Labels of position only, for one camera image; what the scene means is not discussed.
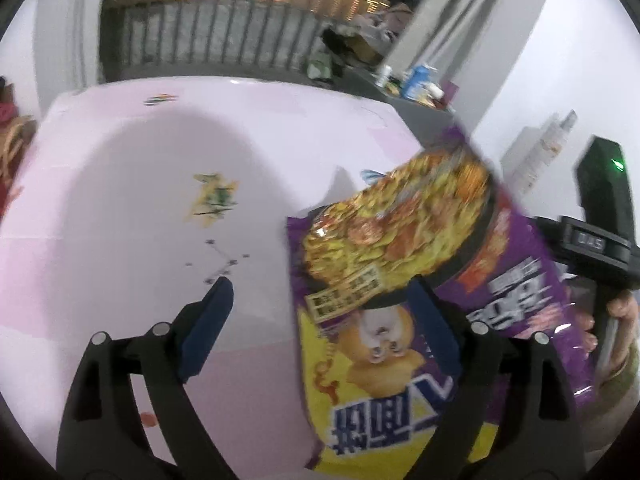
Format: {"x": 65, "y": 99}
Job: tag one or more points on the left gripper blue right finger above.
{"x": 538, "y": 434}

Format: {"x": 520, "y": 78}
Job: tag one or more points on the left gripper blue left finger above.
{"x": 102, "y": 435}

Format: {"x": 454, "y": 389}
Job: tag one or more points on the person's right hand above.
{"x": 623, "y": 310}

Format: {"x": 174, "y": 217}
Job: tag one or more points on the grey storage cabinet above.
{"x": 426, "y": 124}

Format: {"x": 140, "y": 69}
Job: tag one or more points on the blue white lotion bottle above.
{"x": 415, "y": 84}

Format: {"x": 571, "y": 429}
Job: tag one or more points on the metal balcony railing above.
{"x": 265, "y": 33}

